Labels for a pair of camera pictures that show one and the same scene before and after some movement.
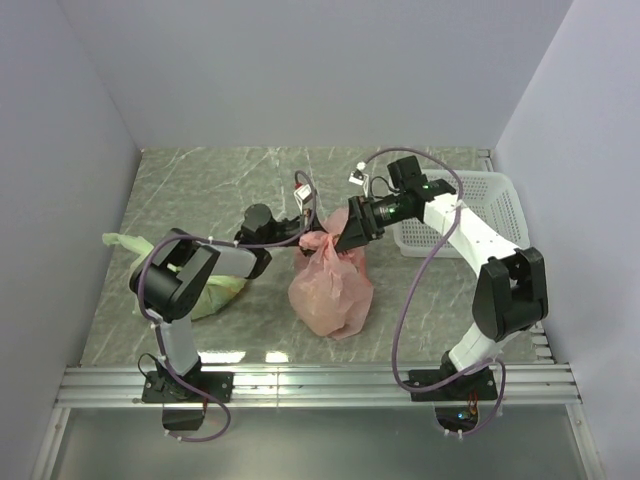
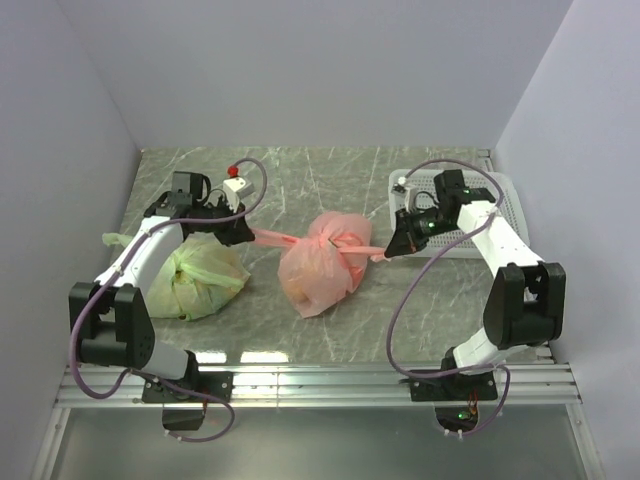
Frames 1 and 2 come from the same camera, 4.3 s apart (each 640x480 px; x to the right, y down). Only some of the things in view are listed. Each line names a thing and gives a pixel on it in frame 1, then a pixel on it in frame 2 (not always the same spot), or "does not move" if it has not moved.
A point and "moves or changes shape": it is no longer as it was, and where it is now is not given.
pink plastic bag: x=331 y=292 moves or changes shape
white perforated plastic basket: x=491 y=195 does not move
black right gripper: x=362 y=226 → x=406 y=239
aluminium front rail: x=376 y=385 does not move
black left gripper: x=309 y=226 → x=239 y=232
